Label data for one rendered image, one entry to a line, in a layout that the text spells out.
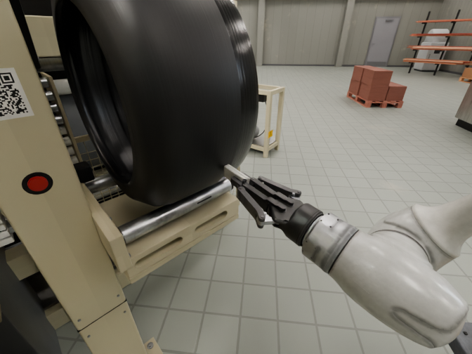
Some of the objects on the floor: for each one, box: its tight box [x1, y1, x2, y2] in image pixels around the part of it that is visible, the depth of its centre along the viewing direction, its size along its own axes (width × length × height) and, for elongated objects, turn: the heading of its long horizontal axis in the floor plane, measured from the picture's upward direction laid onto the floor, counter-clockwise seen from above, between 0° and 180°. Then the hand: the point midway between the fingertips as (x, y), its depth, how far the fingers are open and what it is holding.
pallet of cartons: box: [346, 65, 407, 108], centre depth 540 cm, size 85×119×72 cm
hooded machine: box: [413, 29, 450, 72], centre depth 1034 cm, size 82×74×162 cm
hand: (235, 176), depth 54 cm, fingers closed
